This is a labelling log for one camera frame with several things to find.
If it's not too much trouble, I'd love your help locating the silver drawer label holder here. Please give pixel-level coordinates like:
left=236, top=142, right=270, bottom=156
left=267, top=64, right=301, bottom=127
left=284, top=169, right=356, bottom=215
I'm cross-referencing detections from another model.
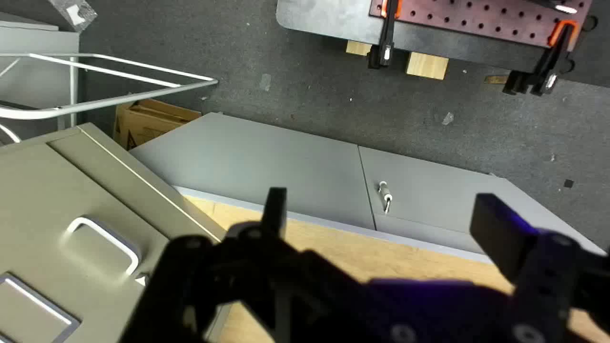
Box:
left=0, top=270, right=82, bottom=343

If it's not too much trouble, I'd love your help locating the black orange left clamp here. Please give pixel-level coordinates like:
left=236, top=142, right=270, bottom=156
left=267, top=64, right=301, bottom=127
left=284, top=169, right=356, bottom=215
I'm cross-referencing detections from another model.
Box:
left=368, top=0, right=400, bottom=68

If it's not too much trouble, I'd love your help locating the black orange clamp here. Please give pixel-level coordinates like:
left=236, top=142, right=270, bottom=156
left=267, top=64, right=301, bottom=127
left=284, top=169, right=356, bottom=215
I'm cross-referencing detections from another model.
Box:
left=368, top=0, right=400, bottom=68
left=503, top=19, right=579, bottom=95

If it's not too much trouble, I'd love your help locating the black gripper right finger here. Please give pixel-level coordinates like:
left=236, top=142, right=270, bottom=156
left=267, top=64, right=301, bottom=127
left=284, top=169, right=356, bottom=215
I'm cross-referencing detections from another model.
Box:
left=469, top=192, right=610, bottom=343

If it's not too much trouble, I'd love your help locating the silver cabinet key lock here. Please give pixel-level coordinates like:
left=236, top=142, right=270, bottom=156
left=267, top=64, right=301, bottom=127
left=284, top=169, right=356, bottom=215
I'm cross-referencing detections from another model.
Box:
left=375, top=181, right=394, bottom=213

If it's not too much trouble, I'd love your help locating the red perforated board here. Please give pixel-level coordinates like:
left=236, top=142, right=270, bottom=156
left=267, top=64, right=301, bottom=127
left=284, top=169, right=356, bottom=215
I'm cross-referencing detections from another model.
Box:
left=394, top=0, right=593, bottom=49

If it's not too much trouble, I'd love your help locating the small wooden block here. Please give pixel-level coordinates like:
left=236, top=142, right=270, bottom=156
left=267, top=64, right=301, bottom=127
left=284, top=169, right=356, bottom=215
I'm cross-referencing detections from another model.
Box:
left=345, top=40, right=372, bottom=57

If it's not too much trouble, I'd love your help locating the light wooden block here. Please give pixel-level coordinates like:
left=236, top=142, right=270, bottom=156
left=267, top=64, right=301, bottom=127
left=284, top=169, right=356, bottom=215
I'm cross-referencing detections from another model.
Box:
left=406, top=51, right=450, bottom=80

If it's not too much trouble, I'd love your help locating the black orange right clamp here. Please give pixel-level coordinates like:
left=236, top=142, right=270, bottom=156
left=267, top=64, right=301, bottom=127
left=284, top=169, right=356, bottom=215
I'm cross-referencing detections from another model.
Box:
left=503, top=19, right=579, bottom=95

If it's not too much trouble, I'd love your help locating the white metal wire rack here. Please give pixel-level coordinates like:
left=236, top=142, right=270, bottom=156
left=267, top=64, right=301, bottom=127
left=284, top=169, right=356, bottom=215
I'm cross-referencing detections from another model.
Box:
left=0, top=51, right=217, bottom=142

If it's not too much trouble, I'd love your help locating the silver drawer handle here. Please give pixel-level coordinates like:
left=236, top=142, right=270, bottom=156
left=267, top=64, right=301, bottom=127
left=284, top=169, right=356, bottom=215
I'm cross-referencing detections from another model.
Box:
left=63, top=215, right=141, bottom=276

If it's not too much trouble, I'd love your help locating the brown cardboard box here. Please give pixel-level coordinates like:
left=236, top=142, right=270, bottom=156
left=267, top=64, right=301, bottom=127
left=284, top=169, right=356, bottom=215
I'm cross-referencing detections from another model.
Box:
left=112, top=99, right=200, bottom=148

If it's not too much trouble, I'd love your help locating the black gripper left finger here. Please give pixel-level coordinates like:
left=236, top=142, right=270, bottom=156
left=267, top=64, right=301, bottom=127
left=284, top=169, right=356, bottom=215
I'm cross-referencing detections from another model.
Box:
left=120, top=188, right=356, bottom=343

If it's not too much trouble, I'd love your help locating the grey low storage cabinet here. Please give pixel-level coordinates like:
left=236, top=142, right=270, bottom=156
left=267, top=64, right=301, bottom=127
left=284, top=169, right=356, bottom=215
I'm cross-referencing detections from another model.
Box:
left=133, top=112, right=600, bottom=259

